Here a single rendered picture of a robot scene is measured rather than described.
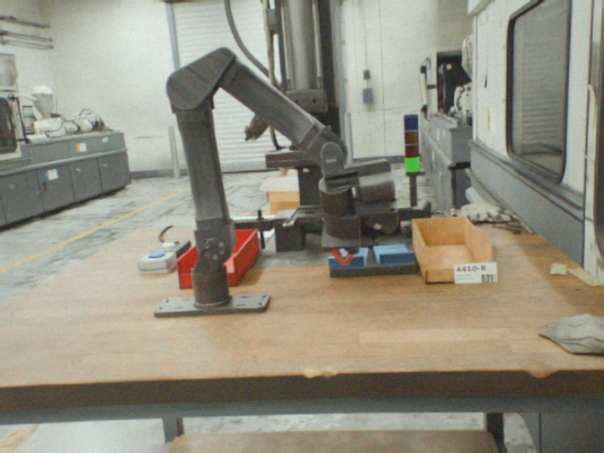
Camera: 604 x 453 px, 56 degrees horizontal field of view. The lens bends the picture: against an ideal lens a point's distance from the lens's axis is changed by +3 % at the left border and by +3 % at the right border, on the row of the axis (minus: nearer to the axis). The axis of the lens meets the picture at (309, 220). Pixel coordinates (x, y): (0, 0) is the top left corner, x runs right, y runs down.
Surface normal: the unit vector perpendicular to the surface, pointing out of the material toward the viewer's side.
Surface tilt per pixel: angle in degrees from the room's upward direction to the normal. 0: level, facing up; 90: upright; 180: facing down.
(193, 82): 90
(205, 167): 90
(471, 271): 90
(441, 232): 90
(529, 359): 0
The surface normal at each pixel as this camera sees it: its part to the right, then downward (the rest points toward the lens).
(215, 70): 0.04, 0.21
